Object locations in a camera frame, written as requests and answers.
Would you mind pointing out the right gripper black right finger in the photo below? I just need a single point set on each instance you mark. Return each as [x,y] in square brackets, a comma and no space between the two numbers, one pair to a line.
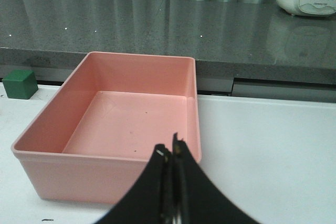
[197,199]

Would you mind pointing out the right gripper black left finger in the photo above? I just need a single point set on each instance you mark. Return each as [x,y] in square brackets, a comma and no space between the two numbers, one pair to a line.
[149,200]

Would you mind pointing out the pink plastic bin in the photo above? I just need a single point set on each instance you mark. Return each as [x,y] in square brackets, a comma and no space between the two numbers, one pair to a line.
[94,138]

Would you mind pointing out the green cube block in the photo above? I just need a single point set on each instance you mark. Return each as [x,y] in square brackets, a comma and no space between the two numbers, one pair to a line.
[20,84]

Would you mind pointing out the grey stone counter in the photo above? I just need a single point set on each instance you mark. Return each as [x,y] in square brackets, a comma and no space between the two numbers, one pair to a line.
[242,50]

